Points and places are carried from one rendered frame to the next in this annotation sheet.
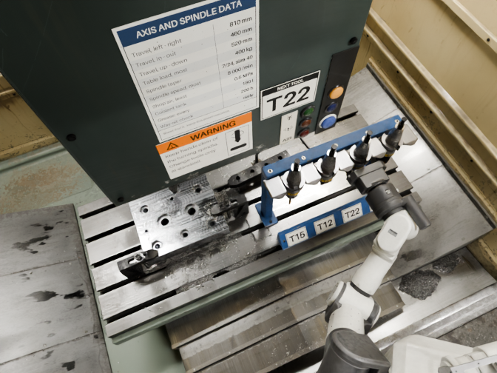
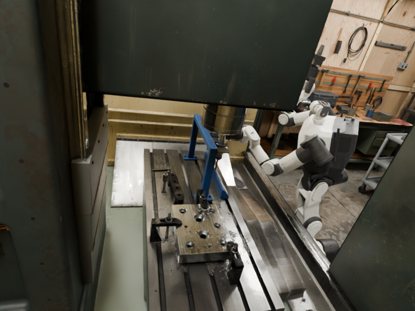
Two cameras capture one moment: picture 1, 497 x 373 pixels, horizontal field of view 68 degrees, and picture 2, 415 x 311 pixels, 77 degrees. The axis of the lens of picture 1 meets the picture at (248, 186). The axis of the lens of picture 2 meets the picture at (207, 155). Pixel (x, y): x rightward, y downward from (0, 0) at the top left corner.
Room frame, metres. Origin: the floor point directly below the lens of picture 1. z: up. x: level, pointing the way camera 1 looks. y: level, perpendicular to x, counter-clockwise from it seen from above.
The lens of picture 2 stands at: (0.50, 1.11, 1.81)
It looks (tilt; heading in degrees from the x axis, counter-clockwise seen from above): 28 degrees down; 272
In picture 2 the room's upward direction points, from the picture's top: 11 degrees clockwise
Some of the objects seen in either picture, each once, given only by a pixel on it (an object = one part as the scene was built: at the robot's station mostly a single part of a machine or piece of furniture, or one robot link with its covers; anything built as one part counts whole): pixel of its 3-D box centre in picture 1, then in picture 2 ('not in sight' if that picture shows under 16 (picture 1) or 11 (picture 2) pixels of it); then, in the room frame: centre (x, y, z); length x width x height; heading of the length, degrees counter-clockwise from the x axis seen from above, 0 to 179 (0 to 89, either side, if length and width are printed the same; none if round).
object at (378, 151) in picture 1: (375, 148); not in sight; (0.59, -0.39, 1.21); 0.07 x 0.05 x 0.01; 20
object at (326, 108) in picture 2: (469, 371); (321, 110); (-0.02, -0.36, 1.45); 0.09 x 0.06 x 0.08; 101
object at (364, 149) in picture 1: (363, 146); not in sight; (0.57, -0.34, 1.26); 0.04 x 0.04 x 0.07
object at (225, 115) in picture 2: not in sight; (224, 111); (0.50, 0.19, 1.51); 0.16 x 0.16 x 0.12
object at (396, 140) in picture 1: (396, 133); not in sight; (0.61, -0.44, 1.26); 0.04 x 0.04 x 0.07
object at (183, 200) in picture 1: (179, 217); (200, 229); (0.50, 0.25, 0.97); 0.29 x 0.23 x 0.05; 110
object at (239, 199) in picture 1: (229, 207); (201, 202); (0.52, 0.07, 0.97); 0.13 x 0.03 x 0.15; 110
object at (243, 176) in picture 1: (259, 172); (175, 189); (0.68, -0.04, 0.93); 0.26 x 0.05 x 0.06; 115
